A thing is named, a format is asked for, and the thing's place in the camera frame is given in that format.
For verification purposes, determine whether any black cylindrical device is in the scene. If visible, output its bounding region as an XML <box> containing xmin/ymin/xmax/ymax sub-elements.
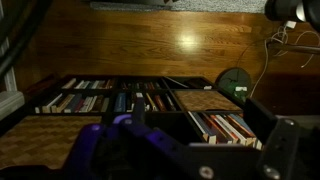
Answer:
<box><xmin>264</xmin><ymin>0</ymin><xmax>320</xmax><ymax>24</ymax></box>

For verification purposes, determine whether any grey rug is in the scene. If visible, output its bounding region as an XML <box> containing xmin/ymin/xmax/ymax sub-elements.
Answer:
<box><xmin>89</xmin><ymin>0</ymin><xmax>268</xmax><ymax>14</ymax></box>

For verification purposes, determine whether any red brown book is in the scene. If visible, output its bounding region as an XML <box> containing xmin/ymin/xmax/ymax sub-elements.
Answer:
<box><xmin>153</xmin><ymin>94</ymin><xmax>168</xmax><ymax>113</ymax></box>

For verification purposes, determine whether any black cube bookshelf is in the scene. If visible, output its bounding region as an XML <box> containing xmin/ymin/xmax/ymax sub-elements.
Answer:
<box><xmin>0</xmin><ymin>73</ymin><xmax>264</xmax><ymax>171</ymax></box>

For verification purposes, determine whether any navy spined book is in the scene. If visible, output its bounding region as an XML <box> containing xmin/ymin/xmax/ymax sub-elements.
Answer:
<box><xmin>194</xmin><ymin>112</ymin><xmax>231</xmax><ymax>144</ymax></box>

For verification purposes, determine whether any woven brown basket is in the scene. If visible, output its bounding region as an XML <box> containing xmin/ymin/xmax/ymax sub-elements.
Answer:
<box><xmin>0</xmin><ymin>114</ymin><xmax>103</xmax><ymax>170</ymax></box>
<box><xmin>173</xmin><ymin>89</ymin><xmax>243</xmax><ymax>113</ymax></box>

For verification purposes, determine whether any slate blue book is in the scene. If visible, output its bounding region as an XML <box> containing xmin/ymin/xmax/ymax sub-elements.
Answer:
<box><xmin>63</xmin><ymin>93</ymin><xmax>84</xmax><ymax>114</ymax></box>

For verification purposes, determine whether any thin white cable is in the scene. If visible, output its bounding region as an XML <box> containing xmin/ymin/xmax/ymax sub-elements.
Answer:
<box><xmin>249</xmin><ymin>25</ymin><xmax>320</xmax><ymax>98</ymax></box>

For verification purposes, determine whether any tan spined book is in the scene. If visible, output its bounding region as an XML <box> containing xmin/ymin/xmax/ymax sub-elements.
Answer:
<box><xmin>51</xmin><ymin>93</ymin><xmax>76</xmax><ymax>114</ymax></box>

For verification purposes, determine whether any dark green round base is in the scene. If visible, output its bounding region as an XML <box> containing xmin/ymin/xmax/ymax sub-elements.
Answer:
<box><xmin>215</xmin><ymin>67</ymin><xmax>253</xmax><ymax>101</ymax></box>

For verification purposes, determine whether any orange spined book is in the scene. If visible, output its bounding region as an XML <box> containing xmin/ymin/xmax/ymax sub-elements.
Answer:
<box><xmin>224</xmin><ymin>113</ymin><xmax>256</xmax><ymax>140</ymax></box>

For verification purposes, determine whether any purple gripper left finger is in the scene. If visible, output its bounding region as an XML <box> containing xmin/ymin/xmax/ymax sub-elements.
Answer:
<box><xmin>64</xmin><ymin>96</ymin><xmax>191</xmax><ymax>180</ymax></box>

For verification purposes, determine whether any white spined book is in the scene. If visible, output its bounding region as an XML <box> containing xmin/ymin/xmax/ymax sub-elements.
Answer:
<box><xmin>73</xmin><ymin>79</ymin><xmax>87</xmax><ymax>90</ymax></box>
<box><xmin>187</xmin><ymin>110</ymin><xmax>218</xmax><ymax>145</ymax></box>
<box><xmin>79</xmin><ymin>95</ymin><xmax>98</xmax><ymax>113</ymax></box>
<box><xmin>215</xmin><ymin>113</ymin><xmax>249</xmax><ymax>146</ymax></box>

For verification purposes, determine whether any yellow spined book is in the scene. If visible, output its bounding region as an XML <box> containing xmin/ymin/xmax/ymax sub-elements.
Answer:
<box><xmin>145</xmin><ymin>92</ymin><xmax>160</xmax><ymax>112</ymax></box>

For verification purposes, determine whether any dark wooden bar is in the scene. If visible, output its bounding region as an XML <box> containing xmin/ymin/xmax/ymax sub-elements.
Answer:
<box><xmin>266</xmin><ymin>42</ymin><xmax>320</xmax><ymax>56</ymax></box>

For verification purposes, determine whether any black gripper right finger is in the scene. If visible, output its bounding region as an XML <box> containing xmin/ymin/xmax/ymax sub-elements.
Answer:
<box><xmin>244</xmin><ymin>98</ymin><xmax>300</xmax><ymax>180</ymax></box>

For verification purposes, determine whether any blue spined book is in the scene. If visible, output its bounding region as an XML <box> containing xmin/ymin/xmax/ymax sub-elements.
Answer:
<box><xmin>229</xmin><ymin>113</ymin><xmax>260</xmax><ymax>138</ymax></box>
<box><xmin>113</xmin><ymin>92</ymin><xmax>128</xmax><ymax>113</ymax></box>

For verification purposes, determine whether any pale grey book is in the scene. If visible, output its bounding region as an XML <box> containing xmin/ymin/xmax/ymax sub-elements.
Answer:
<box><xmin>99</xmin><ymin>97</ymin><xmax>111</xmax><ymax>113</ymax></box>
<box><xmin>89</xmin><ymin>79</ymin><xmax>101</xmax><ymax>90</ymax></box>

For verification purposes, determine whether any dark brown book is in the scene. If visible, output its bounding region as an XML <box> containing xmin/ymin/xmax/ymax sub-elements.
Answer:
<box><xmin>90</xmin><ymin>95</ymin><xmax>105</xmax><ymax>113</ymax></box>

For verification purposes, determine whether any white edged dark book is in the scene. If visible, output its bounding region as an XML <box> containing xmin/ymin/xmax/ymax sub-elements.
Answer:
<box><xmin>164</xmin><ymin>93</ymin><xmax>178</xmax><ymax>112</ymax></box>

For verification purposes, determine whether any cream spined book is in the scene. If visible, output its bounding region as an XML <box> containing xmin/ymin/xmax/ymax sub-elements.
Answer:
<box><xmin>61</xmin><ymin>78</ymin><xmax>78</xmax><ymax>90</ymax></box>
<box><xmin>40</xmin><ymin>93</ymin><xmax>64</xmax><ymax>114</ymax></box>

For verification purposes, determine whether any maroon spined book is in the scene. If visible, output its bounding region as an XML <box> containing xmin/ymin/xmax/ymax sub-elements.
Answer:
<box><xmin>103</xmin><ymin>79</ymin><xmax>114</xmax><ymax>90</ymax></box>
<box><xmin>73</xmin><ymin>98</ymin><xmax>86</xmax><ymax>114</ymax></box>

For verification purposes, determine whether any thick black cable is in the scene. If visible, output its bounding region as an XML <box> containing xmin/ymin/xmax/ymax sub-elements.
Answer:
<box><xmin>0</xmin><ymin>0</ymin><xmax>53</xmax><ymax>79</ymax></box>

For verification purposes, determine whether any white door frame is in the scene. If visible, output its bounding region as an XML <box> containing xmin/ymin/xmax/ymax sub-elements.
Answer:
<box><xmin>0</xmin><ymin>0</ymin><xmax>26</xmax><ymax>121</ymax></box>

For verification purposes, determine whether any white charger plug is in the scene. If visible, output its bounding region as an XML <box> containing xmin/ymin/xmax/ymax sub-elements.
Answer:
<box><xmin>284</xmin><ymin>20</ymin><xmax>298</xmax><ymax>30</ymax></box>

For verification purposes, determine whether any thin white book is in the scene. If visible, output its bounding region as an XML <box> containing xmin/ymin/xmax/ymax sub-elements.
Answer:
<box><xmin>164</xmin><ymin>76</ymin><xmax>190</xmax><ymax>90</ymax></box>

